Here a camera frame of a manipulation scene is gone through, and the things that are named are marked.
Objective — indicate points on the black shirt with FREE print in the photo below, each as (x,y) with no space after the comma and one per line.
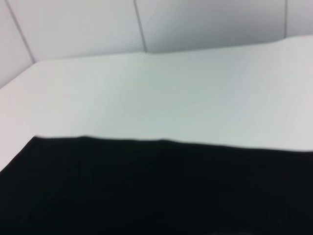
(146,191)

